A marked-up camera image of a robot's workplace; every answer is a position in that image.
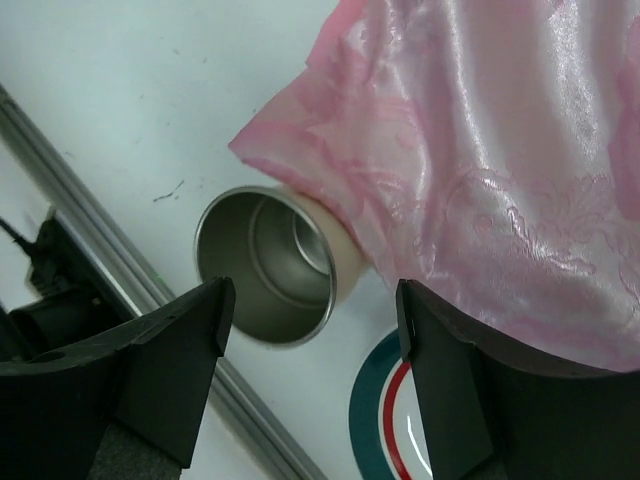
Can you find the aluminium front rail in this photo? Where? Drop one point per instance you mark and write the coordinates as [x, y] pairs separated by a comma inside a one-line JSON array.
[[143, 291]]

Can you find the white plate green rim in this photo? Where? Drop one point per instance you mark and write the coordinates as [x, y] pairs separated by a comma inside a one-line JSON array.
[[385, 426]]

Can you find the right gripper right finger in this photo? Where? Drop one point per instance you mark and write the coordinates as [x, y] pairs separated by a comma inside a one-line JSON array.
[[493, 407]]

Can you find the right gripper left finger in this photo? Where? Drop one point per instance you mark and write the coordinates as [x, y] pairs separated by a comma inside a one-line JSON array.
[[126, 403]]

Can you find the steel cup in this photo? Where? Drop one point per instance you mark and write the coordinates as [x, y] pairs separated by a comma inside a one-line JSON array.
[[291, 260]]

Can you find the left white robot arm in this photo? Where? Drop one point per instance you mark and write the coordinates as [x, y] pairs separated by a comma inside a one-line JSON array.
[[76, 300]]

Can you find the pink satin cloth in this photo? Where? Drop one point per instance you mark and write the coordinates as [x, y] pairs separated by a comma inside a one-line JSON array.
[[487, 149]]

